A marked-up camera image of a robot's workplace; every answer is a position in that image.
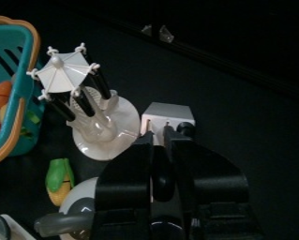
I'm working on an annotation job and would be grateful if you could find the white utensil black handle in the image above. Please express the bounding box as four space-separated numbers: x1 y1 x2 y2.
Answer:
44 93 78 123
82 51 112 101
71 90 96 118

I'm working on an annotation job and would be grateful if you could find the white utensil rack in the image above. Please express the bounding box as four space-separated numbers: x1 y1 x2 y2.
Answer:
26 41 142 162

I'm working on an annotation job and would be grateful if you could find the teal basket orange handle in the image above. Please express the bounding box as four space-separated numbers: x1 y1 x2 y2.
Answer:
0 14 47 168

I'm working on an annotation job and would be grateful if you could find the orange toy carrot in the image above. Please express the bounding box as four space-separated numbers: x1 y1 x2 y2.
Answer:
0 80 14 111

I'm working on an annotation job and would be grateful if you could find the metal frame clamp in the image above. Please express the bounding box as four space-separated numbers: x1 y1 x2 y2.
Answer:
158 25 175 44

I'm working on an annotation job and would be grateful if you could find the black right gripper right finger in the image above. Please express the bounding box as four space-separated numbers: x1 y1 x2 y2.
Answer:
163 125 266 240

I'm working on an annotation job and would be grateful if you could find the yellow toy banana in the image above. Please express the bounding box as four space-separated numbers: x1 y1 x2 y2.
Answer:
0 102 12 125

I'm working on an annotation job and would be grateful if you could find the grey toy cleaver black handle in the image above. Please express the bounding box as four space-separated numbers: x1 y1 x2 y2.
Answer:
139 101 198 204

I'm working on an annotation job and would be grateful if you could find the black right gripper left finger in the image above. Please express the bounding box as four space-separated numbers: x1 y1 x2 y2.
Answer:
92 130 155 240

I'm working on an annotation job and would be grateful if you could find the toy corn green husk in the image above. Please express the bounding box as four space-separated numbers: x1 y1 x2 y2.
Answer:
44 157 76 207

